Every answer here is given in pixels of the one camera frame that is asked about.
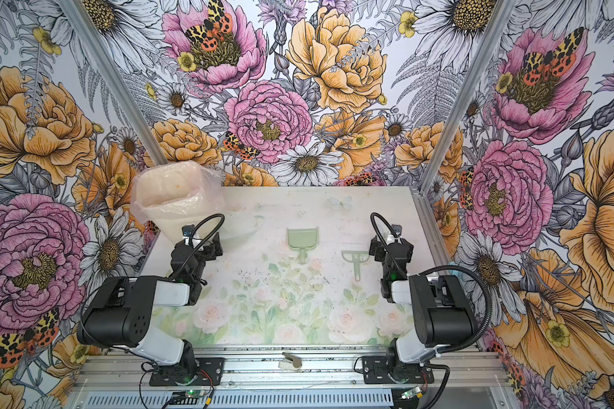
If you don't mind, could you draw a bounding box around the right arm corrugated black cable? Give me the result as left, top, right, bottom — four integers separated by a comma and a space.
370, 211, 493, 354

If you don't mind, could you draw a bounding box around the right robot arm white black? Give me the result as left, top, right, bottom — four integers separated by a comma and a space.
364, 237, 482, 383

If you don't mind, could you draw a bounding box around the small beige clip on rail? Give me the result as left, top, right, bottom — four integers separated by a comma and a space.
278, 351, 303, 371

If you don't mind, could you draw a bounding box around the white trash bin plastic liner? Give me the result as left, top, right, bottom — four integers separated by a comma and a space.
131, 161, 225, 242

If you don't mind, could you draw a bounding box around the aluminium rail frame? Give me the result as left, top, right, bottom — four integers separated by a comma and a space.
68, 345, 520, 408

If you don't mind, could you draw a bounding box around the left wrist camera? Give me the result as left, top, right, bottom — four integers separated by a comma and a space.
182, 224, 203, 250

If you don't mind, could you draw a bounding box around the green dustpan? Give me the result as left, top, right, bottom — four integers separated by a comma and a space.
287, 228, 319, 265

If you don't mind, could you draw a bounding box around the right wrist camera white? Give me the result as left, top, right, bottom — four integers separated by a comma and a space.
385, 224, 403, 245

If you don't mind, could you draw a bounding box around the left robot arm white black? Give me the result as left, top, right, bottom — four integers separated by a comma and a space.
77, 234, 223, 384

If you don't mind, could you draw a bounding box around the green hand brush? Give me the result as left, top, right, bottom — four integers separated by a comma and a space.
340, 250, 370, 282

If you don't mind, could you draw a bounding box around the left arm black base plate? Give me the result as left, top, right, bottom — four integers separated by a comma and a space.
149, 357, 225, 387

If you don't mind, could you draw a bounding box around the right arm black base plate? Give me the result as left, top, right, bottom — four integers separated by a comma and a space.
356, 355, 434, 384

